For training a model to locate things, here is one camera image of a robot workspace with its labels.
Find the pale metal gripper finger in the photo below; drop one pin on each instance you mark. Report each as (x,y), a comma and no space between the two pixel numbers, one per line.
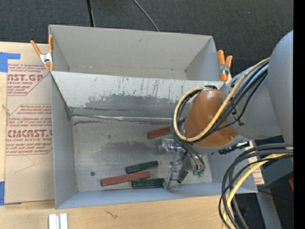
(176,179)
(169,178)

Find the dark green flat block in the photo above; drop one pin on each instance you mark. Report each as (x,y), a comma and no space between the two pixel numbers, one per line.
(142,167)
(147,183)
(182,175)

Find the red-brown flat block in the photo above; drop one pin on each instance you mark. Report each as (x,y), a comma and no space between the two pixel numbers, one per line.
(159,132)
(125,178)

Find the grey metal bin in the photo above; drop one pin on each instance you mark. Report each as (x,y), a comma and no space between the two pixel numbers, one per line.
(114,142)

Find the brown cardboard board, red print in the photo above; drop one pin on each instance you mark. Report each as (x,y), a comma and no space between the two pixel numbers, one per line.
(28,166)

